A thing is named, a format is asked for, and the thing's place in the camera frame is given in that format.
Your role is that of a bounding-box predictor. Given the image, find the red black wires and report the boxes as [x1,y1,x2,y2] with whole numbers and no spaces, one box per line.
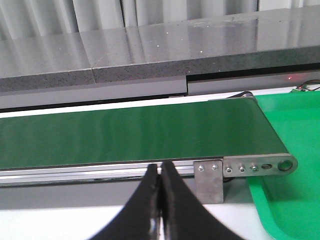
[296,79,320,92]

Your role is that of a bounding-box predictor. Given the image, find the small green circuit board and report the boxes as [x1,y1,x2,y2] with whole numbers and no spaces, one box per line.
[290,86,310,93]

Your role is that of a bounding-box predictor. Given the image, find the dark grey stone countertop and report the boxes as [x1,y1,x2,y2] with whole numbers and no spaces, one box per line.
[0,5,320,93]

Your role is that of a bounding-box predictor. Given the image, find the steel conveyor end bracket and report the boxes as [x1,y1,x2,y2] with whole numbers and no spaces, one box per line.
[222,153,298,178]

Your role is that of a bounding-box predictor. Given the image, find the grey cabinet front panel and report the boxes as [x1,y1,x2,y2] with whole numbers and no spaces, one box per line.
[0,70,320,109]

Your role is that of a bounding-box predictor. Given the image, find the steel conveyor support leg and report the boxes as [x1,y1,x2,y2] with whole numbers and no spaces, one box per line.
[193,159,224,204]

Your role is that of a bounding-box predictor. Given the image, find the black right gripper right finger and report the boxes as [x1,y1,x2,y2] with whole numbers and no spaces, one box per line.
[160,161,242,240]

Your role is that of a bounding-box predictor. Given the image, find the aluminium conveyor side rail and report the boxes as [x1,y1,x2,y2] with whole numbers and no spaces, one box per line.
[0,158,196,187]

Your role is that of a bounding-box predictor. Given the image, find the green conveyor belt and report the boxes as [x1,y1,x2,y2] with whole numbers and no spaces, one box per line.
[0,98,287,169]

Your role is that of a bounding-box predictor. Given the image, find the grey curtain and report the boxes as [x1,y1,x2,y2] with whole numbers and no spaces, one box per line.
[0,0,320,40]

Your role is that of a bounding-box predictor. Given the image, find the green plastic tray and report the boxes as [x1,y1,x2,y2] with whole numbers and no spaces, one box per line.
[247,91,320,240]

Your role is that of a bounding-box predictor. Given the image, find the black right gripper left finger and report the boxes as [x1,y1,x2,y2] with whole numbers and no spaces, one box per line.
[91,164,160,240]

